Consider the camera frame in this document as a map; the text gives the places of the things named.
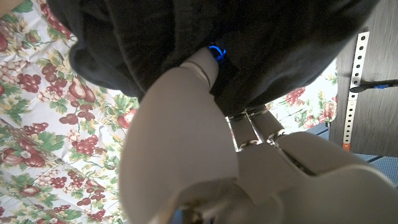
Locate black cabinet handle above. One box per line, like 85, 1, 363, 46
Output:
348, 78, 398, 94

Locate black shorts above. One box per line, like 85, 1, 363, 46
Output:
46, 0, 380, 118

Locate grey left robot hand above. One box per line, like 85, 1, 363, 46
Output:
118, 46, 398, 224

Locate white perforated metal strip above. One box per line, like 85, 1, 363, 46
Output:
341, 30, 371, 152

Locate floral fruit print backdrop cloth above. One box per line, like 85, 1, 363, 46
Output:
0, 0, 340, 224

